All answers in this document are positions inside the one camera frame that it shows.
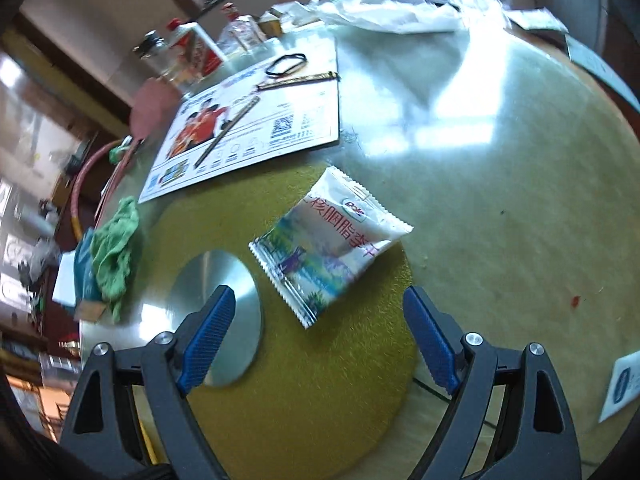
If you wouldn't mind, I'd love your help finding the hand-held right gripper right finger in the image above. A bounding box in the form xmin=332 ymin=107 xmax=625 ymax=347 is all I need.
xmin=401 ymin=285 xmax=584 ymax=480

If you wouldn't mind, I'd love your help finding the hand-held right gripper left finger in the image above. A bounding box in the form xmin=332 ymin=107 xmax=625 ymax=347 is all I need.
xmin=60 ymin=284 xmax=237 ymax=480

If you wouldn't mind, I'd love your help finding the white landscape print snack packet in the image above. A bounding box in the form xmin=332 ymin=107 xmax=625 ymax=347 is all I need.
xmin=248 ymin=165 xmax=415 ymax=330

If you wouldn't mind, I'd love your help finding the silver round metal disc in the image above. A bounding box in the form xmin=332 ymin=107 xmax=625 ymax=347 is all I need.
xmin=167 ymin=250 xmax=264 ymax=389

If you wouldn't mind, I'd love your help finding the yellow round turntable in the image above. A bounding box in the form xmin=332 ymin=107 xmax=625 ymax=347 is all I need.
xmin=135 ymin=157 xmax=422 ymax=480

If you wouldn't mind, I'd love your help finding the green cloth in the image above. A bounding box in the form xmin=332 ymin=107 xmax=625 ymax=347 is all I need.
xmin=90 ymin=196 xmax=142 ymax=325

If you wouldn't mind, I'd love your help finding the teal tissue box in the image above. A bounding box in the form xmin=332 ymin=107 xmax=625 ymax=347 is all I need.
xmin=52 ymin=230 xmax=108 ymax=324

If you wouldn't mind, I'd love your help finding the white tube blue label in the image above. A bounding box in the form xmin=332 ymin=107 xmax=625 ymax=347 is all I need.
xmin=598 ymin=352 xmax=640 ymax=424

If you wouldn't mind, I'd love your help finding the pink yellow hula hoop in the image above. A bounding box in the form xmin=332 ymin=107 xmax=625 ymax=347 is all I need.
xmin=70 ymin=139 xmax=127 ymax=244

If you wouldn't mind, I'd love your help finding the dark pen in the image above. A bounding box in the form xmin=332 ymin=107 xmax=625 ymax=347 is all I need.
xmin=194 ymin=96 xmax=262 ymax=168

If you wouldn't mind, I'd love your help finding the printed flyer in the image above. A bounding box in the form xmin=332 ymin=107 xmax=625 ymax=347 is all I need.
xmin=137 ymin=39 xmax=342 ymax=205

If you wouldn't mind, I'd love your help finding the pink paddle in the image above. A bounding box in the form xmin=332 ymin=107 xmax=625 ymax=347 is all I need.
xmin=129 ymin=80 xmax=184 ymax=142

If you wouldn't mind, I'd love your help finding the thin gold stick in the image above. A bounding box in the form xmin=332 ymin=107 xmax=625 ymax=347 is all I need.
xmin=257 ymin=71 xmax=341 ymax=92

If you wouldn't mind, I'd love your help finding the white bottle red label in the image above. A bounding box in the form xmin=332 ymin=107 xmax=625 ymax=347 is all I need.
xmin=167 ymin=19 xmax=225 ymax=87

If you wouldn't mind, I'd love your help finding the glass jar black lid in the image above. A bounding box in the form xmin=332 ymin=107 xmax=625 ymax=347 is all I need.
xmin=132 ymin=30 xmax=174 ymax=87

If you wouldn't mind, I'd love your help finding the clear glass bottle red cap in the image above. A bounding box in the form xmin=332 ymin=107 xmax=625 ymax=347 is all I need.
xmin=217 ymin=2 xmax=269 ymax=57

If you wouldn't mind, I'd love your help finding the small cardboard box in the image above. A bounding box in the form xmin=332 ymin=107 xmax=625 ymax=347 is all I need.
xmin=257 ymin=10 xmax=286 ymax=39

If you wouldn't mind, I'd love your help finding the white paper sheet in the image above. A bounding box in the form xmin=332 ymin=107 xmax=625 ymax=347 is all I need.
xmin=565 ymin=34 xmax=640 ymax=112

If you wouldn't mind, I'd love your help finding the white card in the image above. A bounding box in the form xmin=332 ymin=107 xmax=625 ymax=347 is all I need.
xmin=502 ymin=7 xmax=571 ymax=34

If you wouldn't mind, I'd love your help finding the black hair tie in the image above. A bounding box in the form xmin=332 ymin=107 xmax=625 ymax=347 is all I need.
xmin=265 ymin=53 xmax=309 ymax=79

